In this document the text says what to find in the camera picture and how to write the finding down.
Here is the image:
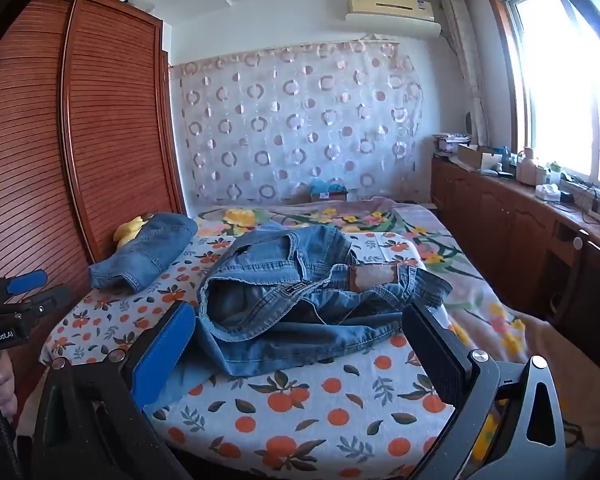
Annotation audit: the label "person's left hand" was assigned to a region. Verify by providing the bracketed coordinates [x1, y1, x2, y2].
[0, 352, 18, 426]

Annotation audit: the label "long wooden cabinet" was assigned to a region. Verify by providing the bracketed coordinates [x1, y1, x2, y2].
[430, 152, 600, 321]

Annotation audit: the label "small blue box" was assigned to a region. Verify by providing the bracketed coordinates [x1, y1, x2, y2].
[307, 180, 348, 202]

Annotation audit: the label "brown slatted wooden wardrobe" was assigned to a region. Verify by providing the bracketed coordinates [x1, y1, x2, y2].
[0, 0, 186, 411]

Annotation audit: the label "yellow plush toy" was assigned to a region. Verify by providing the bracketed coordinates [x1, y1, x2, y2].
[114, 215, 153, 248]

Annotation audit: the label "wall air conditioner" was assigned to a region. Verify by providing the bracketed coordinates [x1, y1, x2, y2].
[345, 0, 442, 37]

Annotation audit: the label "frayed blue denim pants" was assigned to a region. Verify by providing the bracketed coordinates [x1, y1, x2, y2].
[152, 225, 453, 413]

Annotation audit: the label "stack of papers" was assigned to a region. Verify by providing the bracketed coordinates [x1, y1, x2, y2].
[432, 132, 473, 153]

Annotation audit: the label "wooden framed window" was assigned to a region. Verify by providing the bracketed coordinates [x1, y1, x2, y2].
[485, 0, 600, 196]

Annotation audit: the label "cream patterned window curtain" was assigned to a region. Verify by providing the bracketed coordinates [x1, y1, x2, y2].
[442, 0, 491, 146]

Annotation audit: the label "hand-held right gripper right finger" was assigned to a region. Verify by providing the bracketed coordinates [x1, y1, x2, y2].
[402, 301, 566, 480]

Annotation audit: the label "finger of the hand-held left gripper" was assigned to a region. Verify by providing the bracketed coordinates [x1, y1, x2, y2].
[0, 269, 49, 298]
[17, 285, 72, 318]

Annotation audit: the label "open cardboard box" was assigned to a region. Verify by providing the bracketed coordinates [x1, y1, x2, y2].
[457, 144, 501, 171]

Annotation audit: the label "sheer circle pattern curtain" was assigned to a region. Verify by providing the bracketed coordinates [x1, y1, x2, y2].
[169, 40, 426, 206]

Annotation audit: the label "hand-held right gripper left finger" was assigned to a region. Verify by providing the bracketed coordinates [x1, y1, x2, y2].
[30, 301, 197, 480]

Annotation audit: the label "white plastic jug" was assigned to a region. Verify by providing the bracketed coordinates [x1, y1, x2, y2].
[516, 147, 538, 186]

